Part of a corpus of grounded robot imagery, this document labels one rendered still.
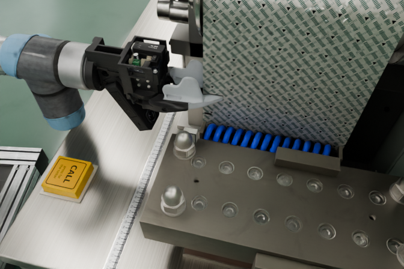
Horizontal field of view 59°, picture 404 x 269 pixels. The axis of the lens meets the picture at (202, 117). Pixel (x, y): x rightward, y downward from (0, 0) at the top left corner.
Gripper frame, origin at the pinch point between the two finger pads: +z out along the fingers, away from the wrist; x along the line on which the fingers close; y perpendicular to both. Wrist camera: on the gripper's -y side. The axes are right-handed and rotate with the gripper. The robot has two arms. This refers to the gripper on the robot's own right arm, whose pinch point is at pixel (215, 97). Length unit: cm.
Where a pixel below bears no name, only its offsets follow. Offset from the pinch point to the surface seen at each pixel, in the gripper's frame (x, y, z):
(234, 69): -0.3, 6.6, 2.6
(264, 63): -0.3, 8.6, 6.6
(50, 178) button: -11.7, -16.5, -28.2
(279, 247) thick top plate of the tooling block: -19.0, -6.0, 12.9
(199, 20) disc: -1.0, 14.6, -2.2
